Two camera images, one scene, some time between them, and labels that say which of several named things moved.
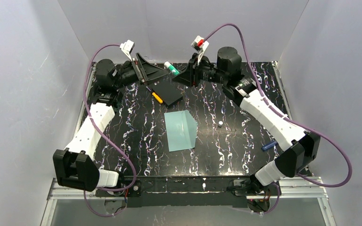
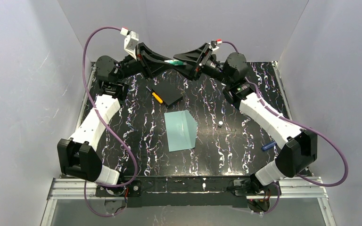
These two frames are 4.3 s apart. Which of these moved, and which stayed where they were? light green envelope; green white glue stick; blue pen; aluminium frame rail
Moved: green white glue stick
Stayed: aluminium frame rail; light green envelope; blue pen
